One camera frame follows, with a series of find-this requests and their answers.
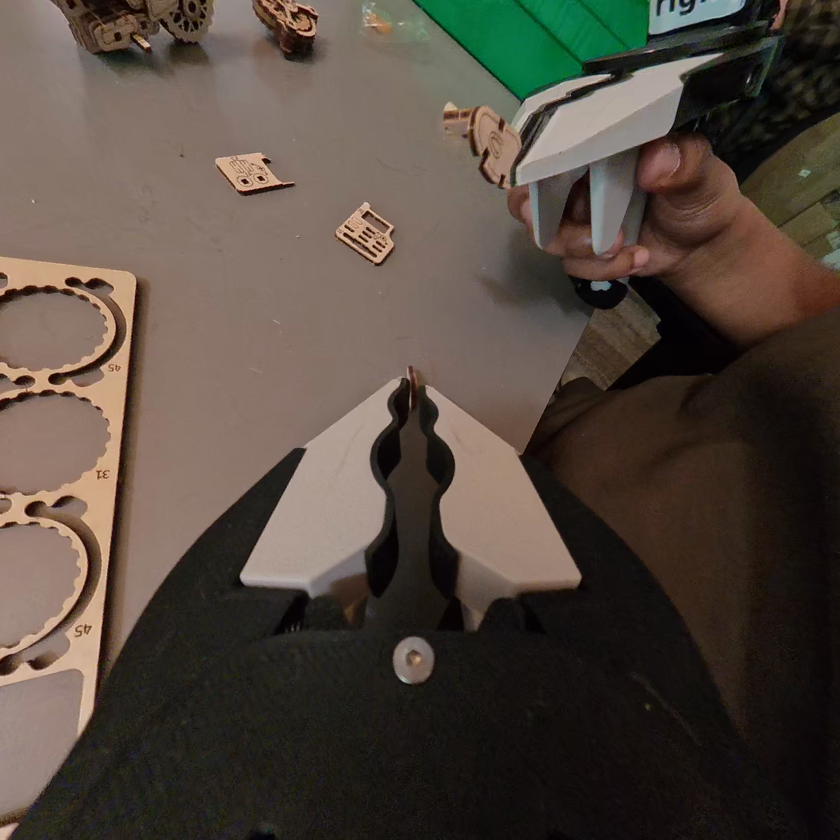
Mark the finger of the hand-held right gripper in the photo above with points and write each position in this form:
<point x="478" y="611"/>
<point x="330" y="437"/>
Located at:
<point x="610" y="124"/>
<point x="564" y="92"/>

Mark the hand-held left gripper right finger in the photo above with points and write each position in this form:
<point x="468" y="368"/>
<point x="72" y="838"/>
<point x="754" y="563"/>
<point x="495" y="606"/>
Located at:
<point x="512" y="525"/>

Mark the person's right hand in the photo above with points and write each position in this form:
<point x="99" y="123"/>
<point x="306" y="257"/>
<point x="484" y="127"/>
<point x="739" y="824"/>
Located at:
<point x="689" y="216"/>

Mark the green plastic bin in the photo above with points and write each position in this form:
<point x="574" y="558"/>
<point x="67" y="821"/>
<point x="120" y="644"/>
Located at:
<point x="525" y="39"/>

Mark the person's right forearm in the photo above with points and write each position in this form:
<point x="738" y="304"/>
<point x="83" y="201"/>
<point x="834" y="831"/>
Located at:
<point x="781" y="289"/>

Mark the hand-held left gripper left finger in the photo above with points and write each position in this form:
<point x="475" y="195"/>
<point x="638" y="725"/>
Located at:
<point x="315" y="518"/>

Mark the person's brown clothing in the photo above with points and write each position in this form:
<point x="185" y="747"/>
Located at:
<point x="689" y="525"/>

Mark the small clear plastic bag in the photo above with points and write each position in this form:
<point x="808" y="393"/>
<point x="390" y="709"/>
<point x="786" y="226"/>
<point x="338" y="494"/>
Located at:
<point x="387" y="23"/>

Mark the wooden motorcycle model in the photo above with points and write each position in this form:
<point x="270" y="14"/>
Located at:
<point x="118" y="23"/>

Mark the grey desk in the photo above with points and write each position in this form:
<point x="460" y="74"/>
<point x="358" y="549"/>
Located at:
<point x="262" y="328"/>

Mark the square notched wooden piece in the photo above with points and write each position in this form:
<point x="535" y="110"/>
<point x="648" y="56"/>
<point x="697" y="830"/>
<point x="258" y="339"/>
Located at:
<point x="253" y="176"/>

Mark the L-shaped wooden piece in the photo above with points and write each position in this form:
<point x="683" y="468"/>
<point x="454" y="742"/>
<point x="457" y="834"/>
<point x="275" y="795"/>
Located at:
<point x="412" y="384"/>

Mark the wooden sheet with round holes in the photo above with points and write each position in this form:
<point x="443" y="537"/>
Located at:
<point x="33" y="270"/>

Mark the wooden gear assembly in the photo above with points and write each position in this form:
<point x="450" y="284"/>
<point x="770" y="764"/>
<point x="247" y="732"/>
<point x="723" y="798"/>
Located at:
<point x="289" y="26"/>

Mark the slotted grid wooden piece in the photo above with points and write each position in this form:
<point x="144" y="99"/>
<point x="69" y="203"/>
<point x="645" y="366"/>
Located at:
<point x="364" y="233"/>

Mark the small oval wooden assembly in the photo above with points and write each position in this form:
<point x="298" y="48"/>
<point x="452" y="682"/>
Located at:
<point x="495" y="141"/>

